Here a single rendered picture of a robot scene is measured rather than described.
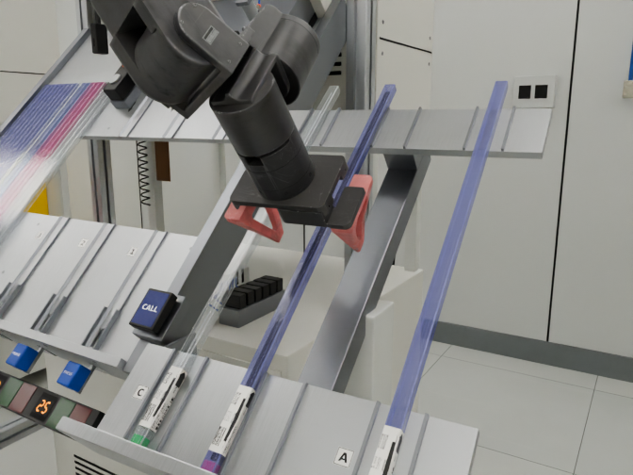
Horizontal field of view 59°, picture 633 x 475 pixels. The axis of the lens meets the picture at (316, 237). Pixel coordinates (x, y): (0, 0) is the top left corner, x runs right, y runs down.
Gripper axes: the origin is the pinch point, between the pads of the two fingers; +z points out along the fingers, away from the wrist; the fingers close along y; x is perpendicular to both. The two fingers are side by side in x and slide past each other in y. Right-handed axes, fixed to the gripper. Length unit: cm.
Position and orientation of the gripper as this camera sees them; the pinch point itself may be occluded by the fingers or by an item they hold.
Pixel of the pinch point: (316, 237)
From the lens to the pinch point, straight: 59.3
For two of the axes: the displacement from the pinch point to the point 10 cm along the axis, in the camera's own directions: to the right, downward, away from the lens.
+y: -8.8, -1.0, 4.6
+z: 3.1, 6.1, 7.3
